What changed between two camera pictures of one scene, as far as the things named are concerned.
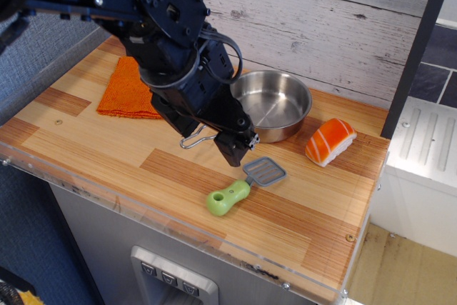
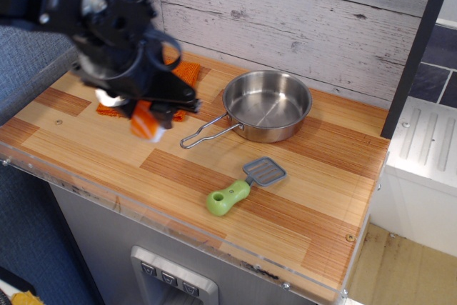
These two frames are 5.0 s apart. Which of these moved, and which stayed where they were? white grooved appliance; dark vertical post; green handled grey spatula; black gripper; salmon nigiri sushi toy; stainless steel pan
Moved: salmon nigiri sushi toy; black gripper
Stayed: white grooved appliance; dark vertical post; stainless steel pan; green handled grey spatula
